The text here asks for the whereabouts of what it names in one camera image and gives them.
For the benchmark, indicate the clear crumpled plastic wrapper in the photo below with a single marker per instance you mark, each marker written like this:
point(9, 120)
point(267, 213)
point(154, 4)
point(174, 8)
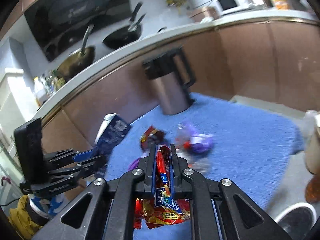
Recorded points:
point(200, 164)

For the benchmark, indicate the brass wok with handle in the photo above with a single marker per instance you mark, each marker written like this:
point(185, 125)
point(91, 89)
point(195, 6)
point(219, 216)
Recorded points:
point(78, 60)

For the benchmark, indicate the blue white gloved hand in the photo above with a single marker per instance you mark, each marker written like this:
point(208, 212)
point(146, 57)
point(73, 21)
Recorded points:
point(48, 208)

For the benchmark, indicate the steel black electric kettle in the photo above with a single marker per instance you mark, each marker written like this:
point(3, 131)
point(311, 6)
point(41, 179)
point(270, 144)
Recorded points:
point(172, 92)

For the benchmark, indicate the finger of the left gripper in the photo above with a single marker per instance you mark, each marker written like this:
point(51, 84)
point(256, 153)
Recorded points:
point(87, 166)
point(85, 154)

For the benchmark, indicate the amber oil bottle on floor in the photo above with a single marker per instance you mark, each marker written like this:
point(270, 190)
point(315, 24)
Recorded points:
point(312, 191)

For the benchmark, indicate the oil bottle with yellow cap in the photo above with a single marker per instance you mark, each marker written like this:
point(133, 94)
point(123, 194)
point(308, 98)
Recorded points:
point(40, 91)

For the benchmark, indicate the white round floor bin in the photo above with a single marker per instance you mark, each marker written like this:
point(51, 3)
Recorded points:
point(297, 220)

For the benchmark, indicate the purple plastic wrapper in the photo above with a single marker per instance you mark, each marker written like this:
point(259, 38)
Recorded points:
point(189, 138)

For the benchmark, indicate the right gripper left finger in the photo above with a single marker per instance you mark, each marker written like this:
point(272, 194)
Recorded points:
point(123, 192)

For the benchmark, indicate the dark red snack wrapper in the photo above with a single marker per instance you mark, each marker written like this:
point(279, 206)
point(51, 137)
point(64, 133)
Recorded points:
point(151, 136)

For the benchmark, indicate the beige trash bin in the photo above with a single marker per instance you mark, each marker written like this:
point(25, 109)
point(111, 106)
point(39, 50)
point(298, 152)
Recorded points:
point(312, 146)

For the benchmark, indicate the white microwave oven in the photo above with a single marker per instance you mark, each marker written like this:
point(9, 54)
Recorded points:
point(231, 6)

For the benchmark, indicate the black frying pan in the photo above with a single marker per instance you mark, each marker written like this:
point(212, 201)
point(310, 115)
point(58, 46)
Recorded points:
point(127, 34)

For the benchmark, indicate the dark blue snack box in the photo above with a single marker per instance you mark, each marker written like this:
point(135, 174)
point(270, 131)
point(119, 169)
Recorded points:
point(111, 133)

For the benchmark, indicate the black range hood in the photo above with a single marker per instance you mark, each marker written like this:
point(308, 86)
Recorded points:
point(58, 24)

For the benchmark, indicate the blue towel mat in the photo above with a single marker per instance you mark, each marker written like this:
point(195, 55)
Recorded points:
point(252, 147)

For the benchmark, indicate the brown rice cooker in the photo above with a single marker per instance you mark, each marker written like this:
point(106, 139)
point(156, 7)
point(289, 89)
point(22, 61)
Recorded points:
point(205, 14)

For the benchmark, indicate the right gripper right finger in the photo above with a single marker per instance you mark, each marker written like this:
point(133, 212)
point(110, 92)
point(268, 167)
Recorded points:
point(201, 192)

